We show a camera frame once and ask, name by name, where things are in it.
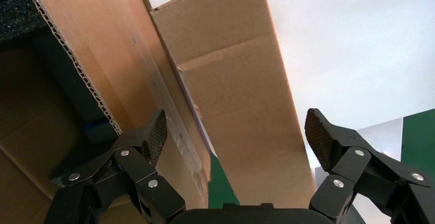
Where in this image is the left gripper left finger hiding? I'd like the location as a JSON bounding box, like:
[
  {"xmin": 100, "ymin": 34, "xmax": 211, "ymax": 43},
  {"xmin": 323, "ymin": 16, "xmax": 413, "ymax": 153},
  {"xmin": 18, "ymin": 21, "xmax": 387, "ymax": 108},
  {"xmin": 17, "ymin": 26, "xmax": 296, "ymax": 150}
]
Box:
[{"xmin": 44, "ymin": 108, "xmax": 186, "ymax": 224}]

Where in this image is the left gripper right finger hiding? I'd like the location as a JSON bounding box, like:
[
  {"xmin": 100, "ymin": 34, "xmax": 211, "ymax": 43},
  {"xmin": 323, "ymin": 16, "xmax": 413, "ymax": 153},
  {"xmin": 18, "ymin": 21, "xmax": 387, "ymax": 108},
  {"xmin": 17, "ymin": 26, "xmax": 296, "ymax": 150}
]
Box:
[{"xmin": 304, "ymin": 108, "xmax": 435, "ymax": 224}]

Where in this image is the small cardboard box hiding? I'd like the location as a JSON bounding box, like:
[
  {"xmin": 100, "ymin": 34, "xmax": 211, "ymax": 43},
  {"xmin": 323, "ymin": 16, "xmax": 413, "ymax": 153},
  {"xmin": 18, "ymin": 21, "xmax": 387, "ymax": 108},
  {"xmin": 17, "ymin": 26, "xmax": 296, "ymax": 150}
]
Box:
[{"xmin": 151, "ymin": 0, "xmax": 318, "ymax": 210}]

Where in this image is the large open cardboard box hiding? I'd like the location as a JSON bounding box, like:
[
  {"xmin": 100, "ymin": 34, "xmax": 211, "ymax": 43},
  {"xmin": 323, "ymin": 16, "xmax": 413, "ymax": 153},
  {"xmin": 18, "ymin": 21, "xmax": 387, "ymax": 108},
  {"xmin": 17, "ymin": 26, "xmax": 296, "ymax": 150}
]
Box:
[{"xmin": 0, "ymin": 0, "xmax": 212, "ymax": 224}]

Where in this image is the black foam padding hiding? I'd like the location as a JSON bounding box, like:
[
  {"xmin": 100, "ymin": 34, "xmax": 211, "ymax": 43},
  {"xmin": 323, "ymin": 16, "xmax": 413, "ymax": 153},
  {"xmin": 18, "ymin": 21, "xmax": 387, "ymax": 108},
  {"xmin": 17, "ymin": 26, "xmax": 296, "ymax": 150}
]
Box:
[{"xmin": 0, "ymin": 0, "xmax": 48, "ymax": 44}]

